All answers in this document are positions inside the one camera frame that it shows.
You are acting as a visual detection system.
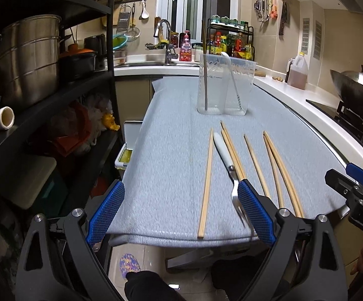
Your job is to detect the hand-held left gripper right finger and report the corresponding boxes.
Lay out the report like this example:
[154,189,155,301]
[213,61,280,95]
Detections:
[237,179,348,301]

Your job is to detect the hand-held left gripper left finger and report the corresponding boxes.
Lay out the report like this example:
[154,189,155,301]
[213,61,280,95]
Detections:
[15,179,126,301]

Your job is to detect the white handled metal fork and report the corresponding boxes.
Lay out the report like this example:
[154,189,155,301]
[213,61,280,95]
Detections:
[213,132,257,240]

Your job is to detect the clear plastic utensil container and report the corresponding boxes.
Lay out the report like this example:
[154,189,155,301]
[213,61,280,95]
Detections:
[196,53,257,116]

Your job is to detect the black gas stove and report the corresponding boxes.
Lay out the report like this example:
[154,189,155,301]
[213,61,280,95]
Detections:
[307,99,363,164]

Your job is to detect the colourful slipper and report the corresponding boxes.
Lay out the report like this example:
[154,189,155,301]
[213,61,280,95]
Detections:
[119,253,141,281]

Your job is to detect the person's right leg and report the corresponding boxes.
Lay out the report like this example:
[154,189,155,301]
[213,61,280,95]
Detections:
[211,251,291,301]

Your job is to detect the person's leg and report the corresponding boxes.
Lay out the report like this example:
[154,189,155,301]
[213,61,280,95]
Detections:
[211,251,291,301]
[125,270,183,301]

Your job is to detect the grey table cloth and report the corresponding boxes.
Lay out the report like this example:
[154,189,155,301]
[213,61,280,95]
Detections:
[109,77,349,248]

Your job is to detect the person's left leg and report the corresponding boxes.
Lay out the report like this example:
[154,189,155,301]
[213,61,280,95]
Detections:
[125,270,183,301]

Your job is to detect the steel wok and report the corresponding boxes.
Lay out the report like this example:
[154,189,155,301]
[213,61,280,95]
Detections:
[330,65,363,120]

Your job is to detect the white cutting board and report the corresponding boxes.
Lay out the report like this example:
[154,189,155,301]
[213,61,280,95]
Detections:
[0,155,58,209]

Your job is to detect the white trash bin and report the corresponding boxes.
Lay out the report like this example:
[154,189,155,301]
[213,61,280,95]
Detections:
[115,121,144,171]

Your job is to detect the red plastic bag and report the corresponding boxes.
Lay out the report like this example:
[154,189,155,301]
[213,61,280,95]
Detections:
[51,100,92,157]

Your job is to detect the yellow plastic bag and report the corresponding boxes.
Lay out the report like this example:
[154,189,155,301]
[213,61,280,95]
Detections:
[101,113,121,131]

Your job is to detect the white plastic bag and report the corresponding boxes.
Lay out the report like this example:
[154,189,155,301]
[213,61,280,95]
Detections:
[81,96,113,138]

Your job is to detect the cooking oil jug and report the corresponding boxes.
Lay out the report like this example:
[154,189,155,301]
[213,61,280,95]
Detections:
[286,52,309,90]

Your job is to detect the black pot with orange lid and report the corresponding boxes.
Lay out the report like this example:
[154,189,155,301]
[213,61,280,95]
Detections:
[59,42,98,80]

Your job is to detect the steel sink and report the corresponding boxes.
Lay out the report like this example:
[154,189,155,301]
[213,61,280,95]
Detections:
[115,59,197,68]

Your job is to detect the white spoon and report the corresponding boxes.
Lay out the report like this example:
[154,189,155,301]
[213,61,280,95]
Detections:
[220,52,245,112]

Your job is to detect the black shelf rack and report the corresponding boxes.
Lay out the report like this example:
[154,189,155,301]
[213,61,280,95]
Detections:
[0,0,122,214]

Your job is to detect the hanging cleaver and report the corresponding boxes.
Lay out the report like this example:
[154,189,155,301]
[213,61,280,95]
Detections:
[278,2,288,36]

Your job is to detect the black kettle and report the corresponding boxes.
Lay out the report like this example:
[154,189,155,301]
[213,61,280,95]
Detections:
[84,34,107,69]

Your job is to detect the row of sauce bottles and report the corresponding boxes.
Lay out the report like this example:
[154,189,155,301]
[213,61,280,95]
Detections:
[209,32,252,60]

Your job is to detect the steel faucet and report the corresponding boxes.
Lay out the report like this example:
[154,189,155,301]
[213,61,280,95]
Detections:
[154,19,179,65]

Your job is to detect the large steel pot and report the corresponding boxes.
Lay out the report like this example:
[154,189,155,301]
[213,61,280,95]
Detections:
[0,15,66,107]

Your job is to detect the green colander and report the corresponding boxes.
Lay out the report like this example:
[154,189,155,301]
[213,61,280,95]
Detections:
[112,34,128,51]

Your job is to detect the black spice rack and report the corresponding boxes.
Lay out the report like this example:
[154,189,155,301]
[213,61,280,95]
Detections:
[207,15,255,61]

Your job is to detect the pink dish soap bottle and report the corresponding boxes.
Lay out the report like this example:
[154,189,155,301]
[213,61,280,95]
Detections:
[179,31,195,61]

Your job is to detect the hanging kitchen tools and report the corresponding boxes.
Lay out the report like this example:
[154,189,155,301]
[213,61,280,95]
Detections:
[254,0,278,22]

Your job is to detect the metal grater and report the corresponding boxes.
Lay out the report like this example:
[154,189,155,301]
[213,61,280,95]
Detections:
[116,5,132,33]

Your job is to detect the window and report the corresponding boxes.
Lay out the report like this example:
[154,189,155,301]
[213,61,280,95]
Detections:
[156,0,241,43]

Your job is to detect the wall vent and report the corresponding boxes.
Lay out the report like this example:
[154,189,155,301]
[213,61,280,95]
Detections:
[302,18,311,54]
[313,20,323,60]

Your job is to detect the wire strainer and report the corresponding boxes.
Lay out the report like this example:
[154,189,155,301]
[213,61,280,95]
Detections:
[127,27,141,43]

